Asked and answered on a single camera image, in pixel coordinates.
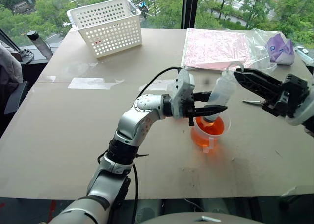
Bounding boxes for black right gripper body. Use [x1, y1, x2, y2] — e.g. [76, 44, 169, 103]
[262, 73, 309, 119]

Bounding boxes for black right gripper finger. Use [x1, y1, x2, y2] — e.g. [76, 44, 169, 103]
[241, 68, 283, 87]
[233, 71, 282, 105]

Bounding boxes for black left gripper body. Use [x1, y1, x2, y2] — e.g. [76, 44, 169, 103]
[183, 91, 198, 127]

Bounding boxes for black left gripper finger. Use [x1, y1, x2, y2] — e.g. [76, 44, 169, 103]
[195, 104, 229, 117]
[193, 91, 213, 103]

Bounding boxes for clear plastic syringe bottle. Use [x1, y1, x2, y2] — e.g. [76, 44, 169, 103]
[203, 61, 245, 124]

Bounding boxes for clear cup with red liquid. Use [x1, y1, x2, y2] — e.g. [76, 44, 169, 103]
[190, 114, 232, 154]

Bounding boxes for silver scissors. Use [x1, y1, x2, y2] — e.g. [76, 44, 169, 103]
[242, 99, 266, 105]

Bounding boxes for clear plastic bag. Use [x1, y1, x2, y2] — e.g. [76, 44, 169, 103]
[181, 28, 278, 74]

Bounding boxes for purple tissue pack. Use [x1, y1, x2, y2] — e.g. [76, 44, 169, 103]
[265, 33, 296, 66]

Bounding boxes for clear plastic wrapped item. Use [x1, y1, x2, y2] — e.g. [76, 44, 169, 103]
[294, 46, 314, 66]

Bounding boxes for pink paper sheet stack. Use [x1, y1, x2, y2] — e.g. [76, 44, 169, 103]
[181, 28, 253, 73]

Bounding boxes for white perforated plastic basket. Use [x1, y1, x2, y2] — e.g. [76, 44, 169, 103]
[66, 0, 143, 59]

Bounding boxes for clear bottle with black cap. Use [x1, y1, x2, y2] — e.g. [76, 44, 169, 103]
[26, 30, 54, 60]

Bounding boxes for black chair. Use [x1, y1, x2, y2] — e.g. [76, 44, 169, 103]
[0, 80, 29, 137]

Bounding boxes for grey cloth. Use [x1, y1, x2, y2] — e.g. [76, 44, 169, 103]
[0, 46, 24, 97]

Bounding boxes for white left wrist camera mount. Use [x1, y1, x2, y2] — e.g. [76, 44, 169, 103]
[171, 69, 196, 120]

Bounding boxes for black window frame pillar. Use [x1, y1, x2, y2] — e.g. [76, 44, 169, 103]
[181, 0, 200, 29]

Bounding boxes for black cable bundle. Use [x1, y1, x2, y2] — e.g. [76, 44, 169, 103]
[18, 48, 35, 64]

